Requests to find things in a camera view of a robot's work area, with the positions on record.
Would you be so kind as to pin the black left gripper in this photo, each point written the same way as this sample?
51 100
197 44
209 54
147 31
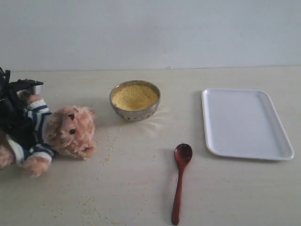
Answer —
12 107

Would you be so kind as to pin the teddy bear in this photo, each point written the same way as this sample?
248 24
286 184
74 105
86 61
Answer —
33 143

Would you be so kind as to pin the dark red wooden spoon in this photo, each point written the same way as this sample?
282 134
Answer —
182 155

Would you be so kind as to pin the yellow millet grains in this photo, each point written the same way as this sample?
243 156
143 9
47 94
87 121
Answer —
135 98

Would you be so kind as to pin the steel bowl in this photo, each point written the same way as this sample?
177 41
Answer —
135 115

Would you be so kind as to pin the white plastic tray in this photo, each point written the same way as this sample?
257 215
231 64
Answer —
243 123

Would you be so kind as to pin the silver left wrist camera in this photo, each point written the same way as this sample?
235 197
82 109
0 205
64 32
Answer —
35 87

